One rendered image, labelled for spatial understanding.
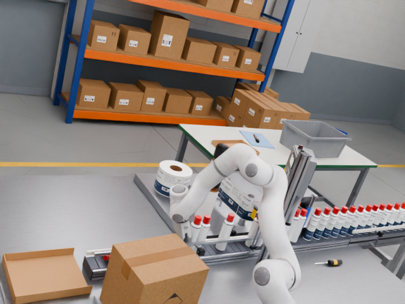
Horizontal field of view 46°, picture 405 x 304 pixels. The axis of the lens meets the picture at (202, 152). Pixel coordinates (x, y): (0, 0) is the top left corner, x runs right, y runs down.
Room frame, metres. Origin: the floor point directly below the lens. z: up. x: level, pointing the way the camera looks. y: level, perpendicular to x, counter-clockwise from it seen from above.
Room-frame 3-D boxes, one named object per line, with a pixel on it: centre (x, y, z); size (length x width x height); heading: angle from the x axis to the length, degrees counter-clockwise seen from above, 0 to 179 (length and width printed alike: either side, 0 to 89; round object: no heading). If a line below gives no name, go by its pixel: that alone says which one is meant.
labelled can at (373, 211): (2.78, -1.14, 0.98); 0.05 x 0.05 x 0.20
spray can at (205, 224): (2.01, -0.11, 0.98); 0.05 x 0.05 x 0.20
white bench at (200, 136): (4.25, -0.71, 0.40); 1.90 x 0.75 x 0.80; 127
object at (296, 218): (2.37, -0.59, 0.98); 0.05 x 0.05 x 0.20
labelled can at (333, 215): (2.56, -0.84, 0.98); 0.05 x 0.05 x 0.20
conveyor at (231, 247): (2.17, -0.33, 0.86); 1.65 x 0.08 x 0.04; 127
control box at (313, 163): (2.17, -0.47, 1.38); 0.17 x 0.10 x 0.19; 2
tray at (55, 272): (1.58, 0.47, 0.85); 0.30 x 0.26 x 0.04; 127
